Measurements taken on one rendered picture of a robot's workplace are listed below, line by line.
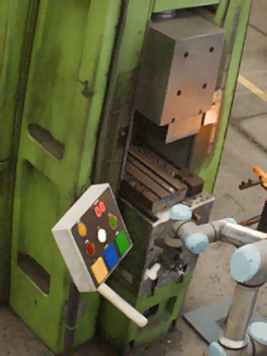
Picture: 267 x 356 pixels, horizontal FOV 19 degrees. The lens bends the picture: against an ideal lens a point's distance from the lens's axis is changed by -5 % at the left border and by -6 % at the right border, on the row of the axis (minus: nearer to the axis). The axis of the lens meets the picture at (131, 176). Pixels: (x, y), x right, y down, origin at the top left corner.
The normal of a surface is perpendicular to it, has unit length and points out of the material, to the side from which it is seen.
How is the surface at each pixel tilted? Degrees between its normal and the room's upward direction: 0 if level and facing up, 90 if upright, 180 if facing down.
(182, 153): 90
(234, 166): 0
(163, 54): 90
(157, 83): 90
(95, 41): 89
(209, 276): 0
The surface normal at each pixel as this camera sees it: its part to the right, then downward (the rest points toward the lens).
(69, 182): -0.74, 0.28
